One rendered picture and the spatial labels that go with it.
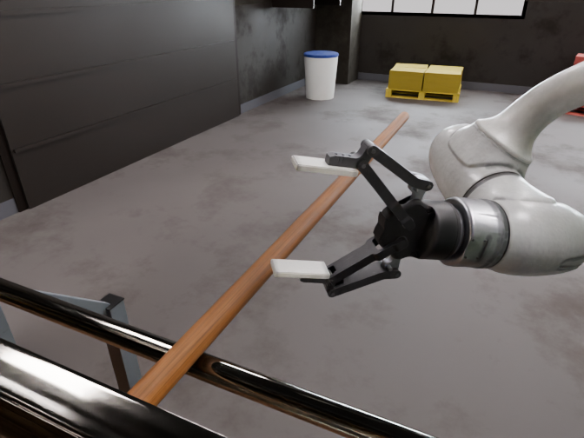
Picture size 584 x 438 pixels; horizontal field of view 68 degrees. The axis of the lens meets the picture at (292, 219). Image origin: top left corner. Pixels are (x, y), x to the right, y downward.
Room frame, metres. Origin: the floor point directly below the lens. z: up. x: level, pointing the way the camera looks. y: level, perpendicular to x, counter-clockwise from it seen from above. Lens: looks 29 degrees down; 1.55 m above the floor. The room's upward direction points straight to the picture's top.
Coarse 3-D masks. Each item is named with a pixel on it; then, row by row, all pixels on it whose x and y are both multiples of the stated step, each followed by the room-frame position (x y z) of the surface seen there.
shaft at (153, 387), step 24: (384, 144) 1.06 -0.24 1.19; (336, 192) 0.75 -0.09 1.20; (312, 216) 0.65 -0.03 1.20; (288, 240) 0.57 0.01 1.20; (264, 264) 0.50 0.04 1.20; (240, 288) 0.45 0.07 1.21; (216, 312) 0.40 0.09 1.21; (192, 336) 0.36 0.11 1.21; (216, 336) 0.38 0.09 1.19; (168, 360) 0.32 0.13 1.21; (192, 360) 0.34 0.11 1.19; (144, 384) 0.29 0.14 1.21; (168, 384) 0.30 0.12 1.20
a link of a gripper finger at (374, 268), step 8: (368, 264) 0.47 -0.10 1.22; (376, 264) 0.47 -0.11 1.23; (360, 272) 0.46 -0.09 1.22; (368, 272) 0.46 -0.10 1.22; (376, 272) 0.45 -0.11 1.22; (384, 272) 0.45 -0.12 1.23; (392, 272) 0.45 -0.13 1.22; (400, 272) 0.46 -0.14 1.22; (344, 280) 0.45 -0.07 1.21; (352, 280) 0.45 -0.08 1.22; (360, 280) 0.45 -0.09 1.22; (368, 280) 0.45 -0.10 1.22; (376, 280) 0.45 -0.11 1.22; (336, 288) 0.44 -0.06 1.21; (344, 288) 0.44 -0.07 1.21; (352, 288) 0.44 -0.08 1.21
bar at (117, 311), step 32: (0, 288) 0.49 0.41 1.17; (0, 320) 0.92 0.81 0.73; (64, 320) 0.43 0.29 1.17; (96, 320) 0.42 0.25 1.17; (128, 320) 0.74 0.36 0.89; (128, 352) 0.72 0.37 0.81; (160, 352) 0.37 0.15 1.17; (128, 384) 0.70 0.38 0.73; (224, 384) 0.33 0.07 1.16; (256, 384) 0.32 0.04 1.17; (288, 384) 0.32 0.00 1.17; (320, 416) 0.29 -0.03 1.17; (352, 416) 0.28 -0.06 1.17
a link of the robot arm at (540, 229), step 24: (480, 192) 0.55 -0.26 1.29; (504, 192) 0.52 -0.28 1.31; (528, 192) 0.52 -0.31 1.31; (528, 216) 0.47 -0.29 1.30; (552, 216) 0.48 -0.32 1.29; (576, 216) 0.49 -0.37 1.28; (528, 240) 0.45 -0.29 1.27; (552, 240) 0.46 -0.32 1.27; (576, 240) 0.47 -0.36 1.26; (504, 264) 0.45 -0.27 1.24; (528, 264) 0.45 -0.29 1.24; (552, 264) 0.45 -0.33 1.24; (576, 264) 0.47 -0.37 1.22
